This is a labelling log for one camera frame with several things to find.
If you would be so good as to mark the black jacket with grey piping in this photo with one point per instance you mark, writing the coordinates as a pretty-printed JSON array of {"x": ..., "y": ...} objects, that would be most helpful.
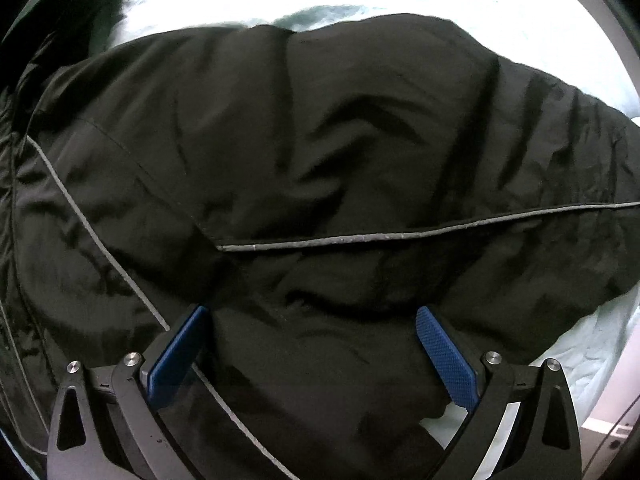
[{"x": 320, "y": 239}]

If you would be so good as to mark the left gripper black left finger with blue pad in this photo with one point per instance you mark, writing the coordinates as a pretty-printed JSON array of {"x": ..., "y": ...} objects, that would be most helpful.
[{"x": 139, "y": 384}]

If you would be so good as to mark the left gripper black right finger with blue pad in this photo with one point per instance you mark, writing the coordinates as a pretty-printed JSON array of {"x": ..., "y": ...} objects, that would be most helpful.
[{"x": 544, "y": 440}]

